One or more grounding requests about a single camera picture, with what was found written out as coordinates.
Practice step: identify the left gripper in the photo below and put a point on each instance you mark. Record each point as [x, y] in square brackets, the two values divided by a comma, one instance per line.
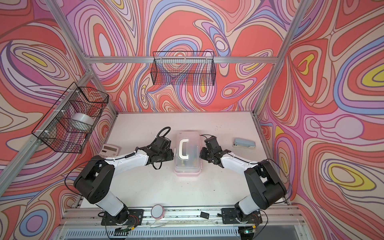
[170, 155]

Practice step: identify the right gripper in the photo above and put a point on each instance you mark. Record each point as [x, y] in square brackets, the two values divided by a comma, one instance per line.
[203, 154]

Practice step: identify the pink plastic tool box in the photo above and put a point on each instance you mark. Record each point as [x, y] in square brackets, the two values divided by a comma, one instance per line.
[187, 172]

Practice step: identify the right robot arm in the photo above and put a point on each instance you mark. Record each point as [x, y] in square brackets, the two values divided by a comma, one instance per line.
[264, 183]

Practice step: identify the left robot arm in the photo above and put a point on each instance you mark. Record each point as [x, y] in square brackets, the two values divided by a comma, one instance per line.
[94, 181]

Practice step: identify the grey stapler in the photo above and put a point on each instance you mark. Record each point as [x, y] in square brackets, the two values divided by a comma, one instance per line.
[244, 143]

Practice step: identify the white calculator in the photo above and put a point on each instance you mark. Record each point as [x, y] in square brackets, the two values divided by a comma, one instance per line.
[109, 151]

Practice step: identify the pink tape roll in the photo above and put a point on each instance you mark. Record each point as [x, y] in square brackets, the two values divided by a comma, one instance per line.
[157, 212]

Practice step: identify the small black block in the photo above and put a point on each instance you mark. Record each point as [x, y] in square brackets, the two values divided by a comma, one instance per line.
[204, 215]

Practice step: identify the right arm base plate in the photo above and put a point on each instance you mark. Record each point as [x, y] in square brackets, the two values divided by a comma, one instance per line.
[235, 216]

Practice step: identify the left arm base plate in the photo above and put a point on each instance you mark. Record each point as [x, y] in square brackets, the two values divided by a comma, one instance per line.
[130, 218]

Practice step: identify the silver duct tape roll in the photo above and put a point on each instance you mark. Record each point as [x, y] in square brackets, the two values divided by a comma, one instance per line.
[82, 122]

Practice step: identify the black wire basket back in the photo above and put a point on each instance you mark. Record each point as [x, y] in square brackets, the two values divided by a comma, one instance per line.
[183, 68]

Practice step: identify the black wire basket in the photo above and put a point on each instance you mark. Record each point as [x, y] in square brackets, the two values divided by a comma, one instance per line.
[183, 68]
[57, 133]

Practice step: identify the black wire basket left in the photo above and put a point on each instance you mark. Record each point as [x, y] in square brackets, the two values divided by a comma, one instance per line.
[57, 133]

